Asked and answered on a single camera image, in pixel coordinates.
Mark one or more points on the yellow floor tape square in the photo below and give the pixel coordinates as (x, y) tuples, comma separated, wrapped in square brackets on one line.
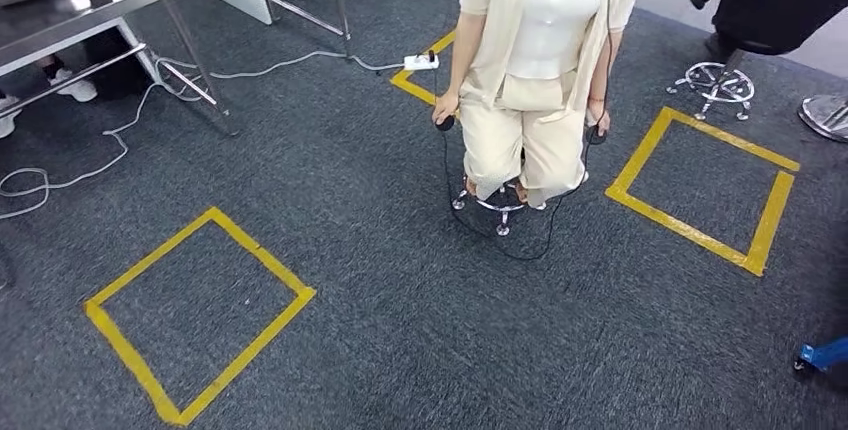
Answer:
[(411, 86), (768, 215), (301, 291)]

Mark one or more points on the blue metal shelf rack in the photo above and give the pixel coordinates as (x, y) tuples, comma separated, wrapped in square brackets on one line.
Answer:
[(828, 353)]

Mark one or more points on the person's hand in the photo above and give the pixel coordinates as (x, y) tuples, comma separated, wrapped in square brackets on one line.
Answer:
[(599, 119), (444, 106)]

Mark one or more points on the white power strip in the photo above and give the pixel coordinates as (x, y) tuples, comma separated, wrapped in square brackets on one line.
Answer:
[(420, 61)]

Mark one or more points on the metal round stand base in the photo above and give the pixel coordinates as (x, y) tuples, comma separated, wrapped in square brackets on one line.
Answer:
[(825, 116)]

